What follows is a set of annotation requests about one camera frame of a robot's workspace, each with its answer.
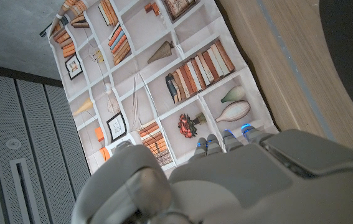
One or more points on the printed bookshelf backdrop cloth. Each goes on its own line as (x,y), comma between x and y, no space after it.
(163,71)

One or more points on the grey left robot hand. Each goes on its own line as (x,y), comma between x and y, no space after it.
(241,186)

